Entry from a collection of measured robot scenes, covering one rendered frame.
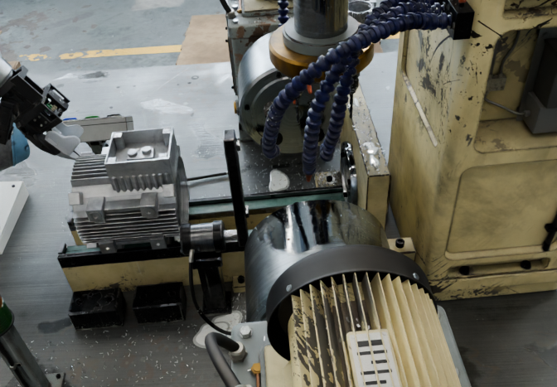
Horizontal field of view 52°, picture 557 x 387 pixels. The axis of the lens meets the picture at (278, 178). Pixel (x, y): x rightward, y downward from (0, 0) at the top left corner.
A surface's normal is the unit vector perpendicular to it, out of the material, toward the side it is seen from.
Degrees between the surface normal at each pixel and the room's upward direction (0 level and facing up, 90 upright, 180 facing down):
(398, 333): 65
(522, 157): 90
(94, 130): 56
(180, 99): 0
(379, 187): 90
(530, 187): 90
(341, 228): 17
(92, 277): 90
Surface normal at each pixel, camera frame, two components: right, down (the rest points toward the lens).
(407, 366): -0.92, -0.25
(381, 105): -0.06, -0.75
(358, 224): 0.47, -0.69
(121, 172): 0.06, 0.66
